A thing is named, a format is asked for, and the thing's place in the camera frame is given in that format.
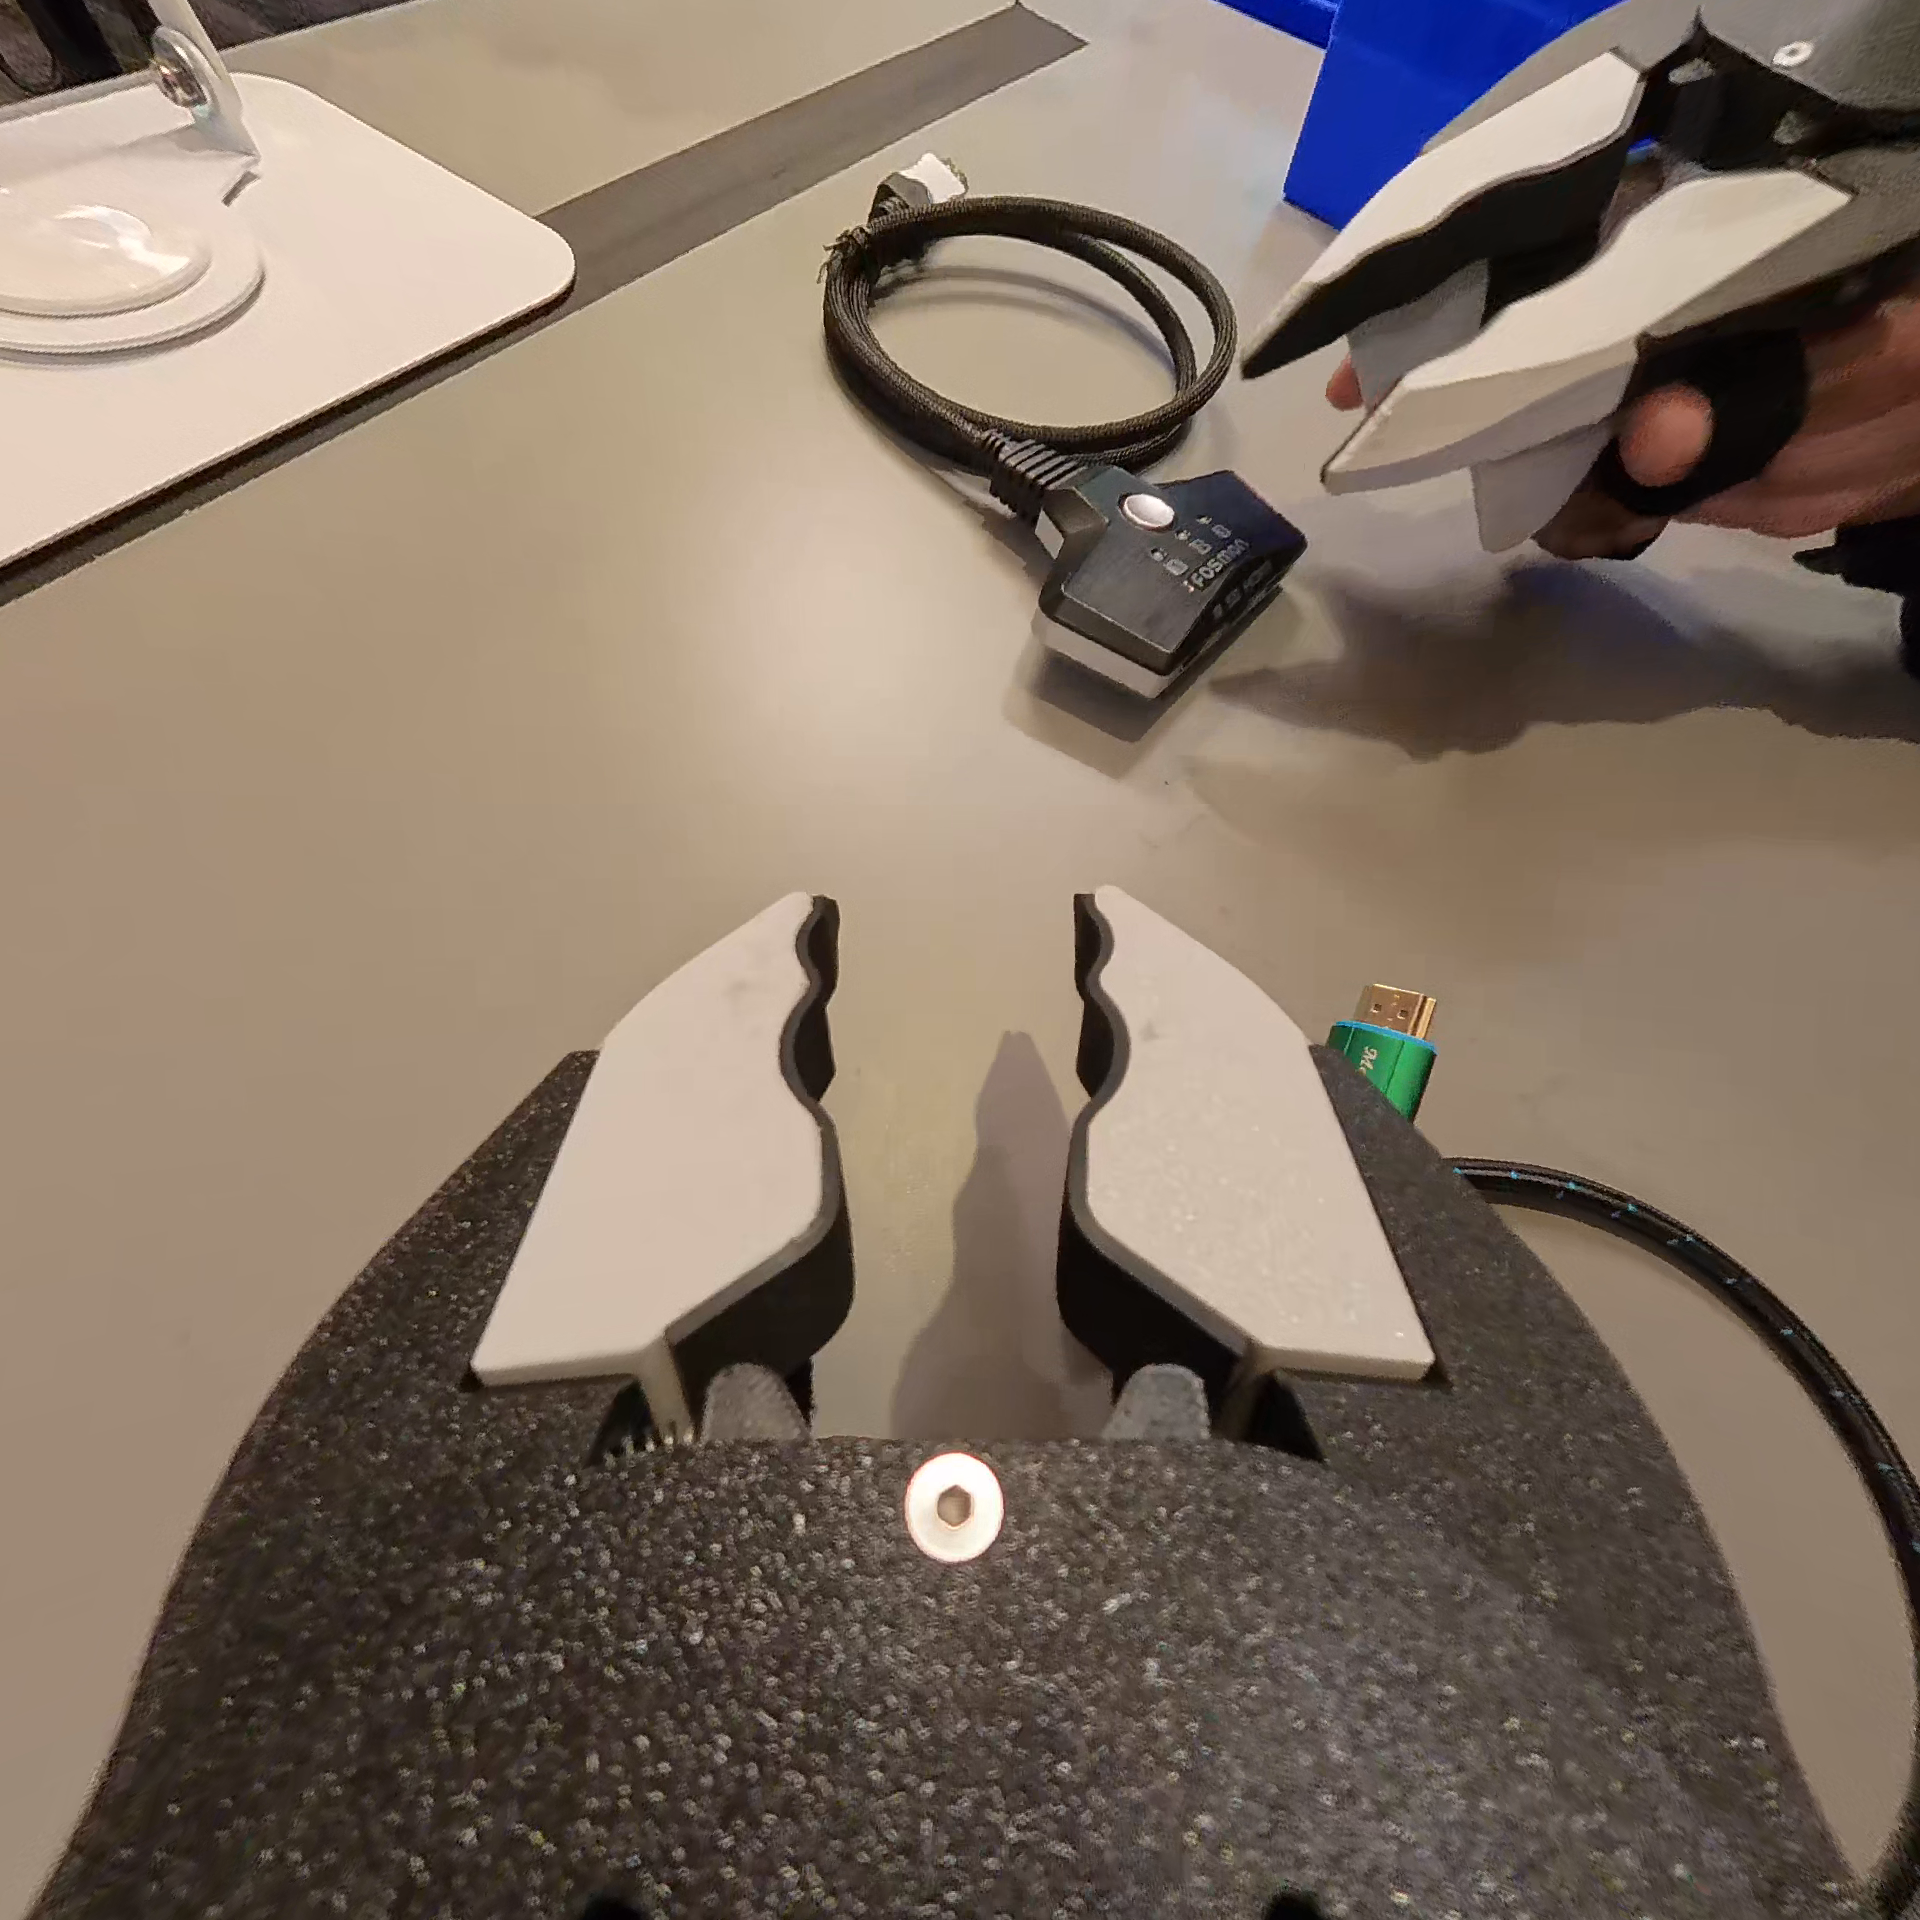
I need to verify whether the black cable with green plugs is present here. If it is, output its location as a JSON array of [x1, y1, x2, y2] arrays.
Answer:
[[1330, 984, 1920, 1602]]

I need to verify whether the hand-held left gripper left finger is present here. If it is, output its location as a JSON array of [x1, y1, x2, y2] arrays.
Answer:
[[473, 892, 857, 1441]]

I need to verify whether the person's right hand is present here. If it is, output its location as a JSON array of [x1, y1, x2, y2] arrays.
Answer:
[[1330, 286, 1920, 565]]

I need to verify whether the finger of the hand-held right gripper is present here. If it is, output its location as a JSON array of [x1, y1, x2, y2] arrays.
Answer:
[[1240, 46, 1663, 415], [1321, 169, 1854, 557]]

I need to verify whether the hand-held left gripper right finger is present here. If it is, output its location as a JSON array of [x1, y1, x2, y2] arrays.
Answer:
[[1057, 887, 1436, 1441]]

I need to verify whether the black switch box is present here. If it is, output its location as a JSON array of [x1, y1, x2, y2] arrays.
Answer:
[[1031, 471, 1308, 705]]

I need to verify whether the black braided cable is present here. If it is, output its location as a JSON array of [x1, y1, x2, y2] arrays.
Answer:
[[815, 153, 1240, 527]]

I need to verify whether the white desk lamp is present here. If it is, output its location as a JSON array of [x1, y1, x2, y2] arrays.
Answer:
[[0, 0, 578, 575]]

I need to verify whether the blue plastic bin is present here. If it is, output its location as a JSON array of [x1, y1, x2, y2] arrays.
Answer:
[[1277, 0, 1666, 228]]

